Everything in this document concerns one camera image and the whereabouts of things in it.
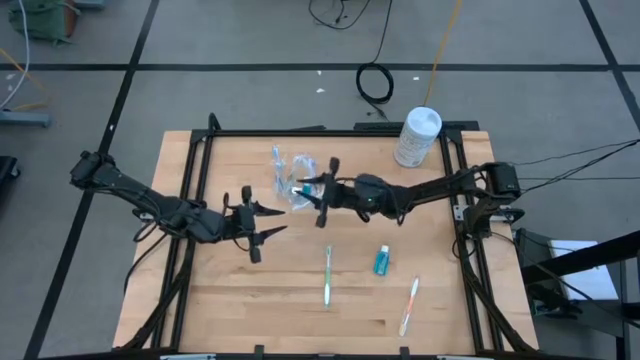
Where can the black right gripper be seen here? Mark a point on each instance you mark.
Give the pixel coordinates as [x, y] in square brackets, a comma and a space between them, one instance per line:
[340, 192]

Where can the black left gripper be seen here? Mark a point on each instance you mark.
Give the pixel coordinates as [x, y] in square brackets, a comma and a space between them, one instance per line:
[242, 225]

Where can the clear plastic bag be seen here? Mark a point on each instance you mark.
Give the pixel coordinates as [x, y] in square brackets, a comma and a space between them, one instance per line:
[292, 200]

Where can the blue white toothbrush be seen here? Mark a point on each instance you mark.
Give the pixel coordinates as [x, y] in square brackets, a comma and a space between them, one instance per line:
[276, 159]

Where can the green white toothbrush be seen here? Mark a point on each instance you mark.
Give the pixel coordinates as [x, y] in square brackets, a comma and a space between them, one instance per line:
[327, 280]

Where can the orange white toothbrush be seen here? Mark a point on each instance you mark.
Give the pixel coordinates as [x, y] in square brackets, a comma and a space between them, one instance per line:
[409, 306]

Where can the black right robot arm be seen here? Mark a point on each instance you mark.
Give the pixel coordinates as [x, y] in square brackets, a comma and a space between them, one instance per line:
[430, 192]

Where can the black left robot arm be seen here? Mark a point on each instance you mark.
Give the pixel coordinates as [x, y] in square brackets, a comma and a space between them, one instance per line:
[150, 197]

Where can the white wipes canister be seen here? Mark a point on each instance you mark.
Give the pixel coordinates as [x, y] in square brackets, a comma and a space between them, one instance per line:
[417, 135]

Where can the grey-blue floor bar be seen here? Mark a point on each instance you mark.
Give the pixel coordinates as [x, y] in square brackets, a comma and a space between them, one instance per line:
[25, 119]

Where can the black chair base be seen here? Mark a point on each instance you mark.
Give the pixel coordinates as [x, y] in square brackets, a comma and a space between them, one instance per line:
[7, 169]

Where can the black stand beam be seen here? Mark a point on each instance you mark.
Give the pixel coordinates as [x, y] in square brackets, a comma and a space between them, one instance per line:
[585, 257]

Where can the white box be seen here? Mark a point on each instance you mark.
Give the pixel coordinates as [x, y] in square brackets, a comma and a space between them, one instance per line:
[590, 282]

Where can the green bag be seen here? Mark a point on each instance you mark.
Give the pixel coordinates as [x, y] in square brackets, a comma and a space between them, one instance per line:
[42, 20]

